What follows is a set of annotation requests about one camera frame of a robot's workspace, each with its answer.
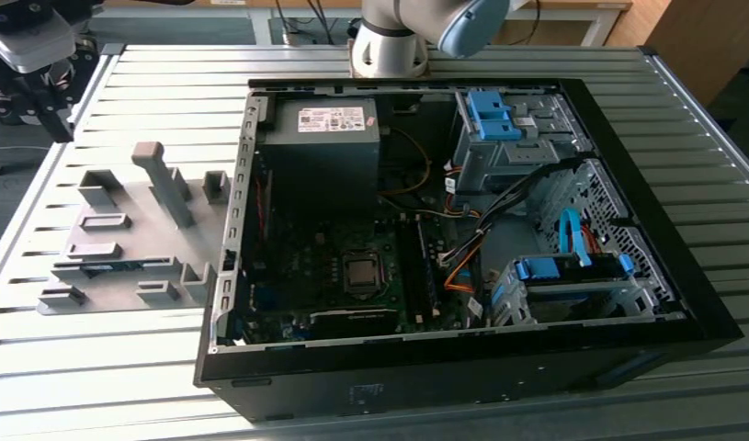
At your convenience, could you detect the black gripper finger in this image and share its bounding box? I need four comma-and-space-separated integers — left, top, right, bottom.
0, 76, 60, 143
55, 39, 99, 143

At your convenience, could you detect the green RAM stick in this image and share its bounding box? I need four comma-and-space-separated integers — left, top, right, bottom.
72, 259, 173, 278

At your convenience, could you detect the grey parts rack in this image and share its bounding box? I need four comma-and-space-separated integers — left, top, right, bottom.
36, 141, 235, 317

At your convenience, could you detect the grey power supply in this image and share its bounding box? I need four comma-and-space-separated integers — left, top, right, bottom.
255, 96, 382, 217

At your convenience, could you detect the green motherboard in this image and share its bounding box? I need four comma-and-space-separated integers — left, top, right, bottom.
242, 201, 473, 344

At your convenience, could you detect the metal socket cover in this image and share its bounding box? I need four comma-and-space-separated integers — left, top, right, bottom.
338, 247, 388, 300

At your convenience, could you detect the silver CPU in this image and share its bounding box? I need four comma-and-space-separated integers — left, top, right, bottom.
344, 259, 381, 288

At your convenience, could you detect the empty blue drive carrier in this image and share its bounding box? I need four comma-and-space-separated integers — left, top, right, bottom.
464, 90, 524, 141

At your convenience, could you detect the black graphics card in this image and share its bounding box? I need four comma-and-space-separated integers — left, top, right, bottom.
307, 306, 401, 339

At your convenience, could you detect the tall metal disk bay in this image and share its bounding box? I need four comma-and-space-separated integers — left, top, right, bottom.
453, 89, 596, 194

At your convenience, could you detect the blue plastic latch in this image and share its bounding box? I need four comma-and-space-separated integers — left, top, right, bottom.
492, 280, 512, 319

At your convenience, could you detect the hard disk in blue carrier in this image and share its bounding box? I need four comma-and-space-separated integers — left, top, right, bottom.
512, 251, 637, 286

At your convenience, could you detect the black PC case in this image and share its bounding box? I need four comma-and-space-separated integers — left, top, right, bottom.
193, 76, 746, 422

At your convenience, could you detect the low metal disk bay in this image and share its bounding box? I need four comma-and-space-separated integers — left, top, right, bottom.
484, 254, 665, 330

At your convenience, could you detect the wooden cabinet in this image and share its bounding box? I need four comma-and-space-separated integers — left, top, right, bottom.
607, 0, 749, 107

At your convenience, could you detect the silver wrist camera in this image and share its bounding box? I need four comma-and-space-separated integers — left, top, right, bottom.
0, 13, 76, 74

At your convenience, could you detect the red twisted wire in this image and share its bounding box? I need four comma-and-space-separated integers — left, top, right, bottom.
255, 169, 271, 240

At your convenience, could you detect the black cable bundle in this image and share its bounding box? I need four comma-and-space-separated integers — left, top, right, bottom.
472, 158, 581, 235

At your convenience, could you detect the orange wire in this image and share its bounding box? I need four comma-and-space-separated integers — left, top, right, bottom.
442, 254, 477, 293

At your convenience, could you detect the blue flat data wire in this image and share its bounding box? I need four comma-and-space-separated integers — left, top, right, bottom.
560, 207, 593, 266

